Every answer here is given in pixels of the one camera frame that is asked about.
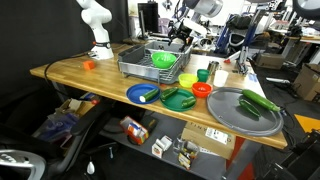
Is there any black office chair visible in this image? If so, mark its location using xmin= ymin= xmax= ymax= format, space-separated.
xmin=0 ymin=96 xmax=116 ymax=180

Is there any dark green plastic cup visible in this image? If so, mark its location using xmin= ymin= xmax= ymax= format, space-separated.
xmin=196 ymin=68 xmax=211 ymax=84

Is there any small white carton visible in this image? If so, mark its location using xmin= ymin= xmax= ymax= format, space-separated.
xmin=151 ymin=134 xmax=174 ymax=159

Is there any red snack box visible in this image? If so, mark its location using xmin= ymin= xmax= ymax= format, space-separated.
xmin=119 ymin=115 xmax=150 ymax=146

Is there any black computer monitor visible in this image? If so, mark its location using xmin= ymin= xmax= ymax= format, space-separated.
xmin=137 ymin=2 xmax=160 ymax=35

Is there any cardboard box with white label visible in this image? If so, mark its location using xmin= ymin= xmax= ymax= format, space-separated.
xmin=180 ymin=121 xmax=236 ymax=161

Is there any black cable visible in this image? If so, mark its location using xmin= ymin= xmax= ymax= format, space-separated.
xmin=43 ymin=51 xmax=92 ymax=98

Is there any large brown cardboard box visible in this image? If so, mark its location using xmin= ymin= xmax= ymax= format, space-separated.
xmin=292 ymin=62 xmax=320 ymax=102

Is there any dark grey dish rack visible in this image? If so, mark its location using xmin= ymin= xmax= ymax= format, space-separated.
xmin=116 ymin=44 xmax=186 ymax=85

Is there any yellow-green plastic bowl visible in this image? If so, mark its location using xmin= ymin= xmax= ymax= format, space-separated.
xmin=177 ymin=73 xmax=200 ymax=89

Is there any round grey tray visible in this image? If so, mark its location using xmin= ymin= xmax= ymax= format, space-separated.
xmin=206 ymin=86 xmax=285 ymax=138

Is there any camera tripod stand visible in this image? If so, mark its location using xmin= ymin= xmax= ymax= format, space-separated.
xmin=234 ymin=9 xmax=260 ymax=76

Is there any dark green plastic plate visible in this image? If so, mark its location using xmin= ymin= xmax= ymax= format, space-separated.
xmin=159 ymin=87 xmax=198 ymax=113

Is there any orange plastic bowl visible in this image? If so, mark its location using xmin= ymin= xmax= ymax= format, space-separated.
xmin=191 ymin=81 xmax=214 ymax=99

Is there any stainless steel cup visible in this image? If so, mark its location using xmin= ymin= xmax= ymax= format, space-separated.
xmin=206 ymin=60 xmax=221 ymax=76

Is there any bright green plastic bowl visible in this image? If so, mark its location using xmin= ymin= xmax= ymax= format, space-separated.
xmin=150 ymin=51 xmax=178 ymax=70

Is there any orange block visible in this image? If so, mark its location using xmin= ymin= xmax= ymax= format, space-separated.
xmin=82 ymin=59 xmax=96 ymax=71

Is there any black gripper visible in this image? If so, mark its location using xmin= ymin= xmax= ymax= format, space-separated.
xmin=167 ymin=23 xmax=194 ymax=53

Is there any black backdrop curtain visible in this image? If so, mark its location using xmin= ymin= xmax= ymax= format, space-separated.
xmin=0 ymin=0 xmax=130 ymax=98

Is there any white ceramic mug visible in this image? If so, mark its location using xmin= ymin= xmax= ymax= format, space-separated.
xmin=212 ymin=69 xmax=230 ymax=89

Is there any blue plastic plate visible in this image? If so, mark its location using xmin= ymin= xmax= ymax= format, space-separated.
xmin=125 ymin=82 xmax=162 ymax=106

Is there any large whole cucumber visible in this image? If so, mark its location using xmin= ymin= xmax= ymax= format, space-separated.
xmin=241 ymin=88 xmax=281 ymax=113

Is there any cut cucumber piece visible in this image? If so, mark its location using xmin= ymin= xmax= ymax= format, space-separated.
xmin=160 ymin=86 xmax=179 ymax=101
xmin=139 ymin=88 xmax=160 ymax=104
xmin=180 ymin=95 xmax=197 ymax=109

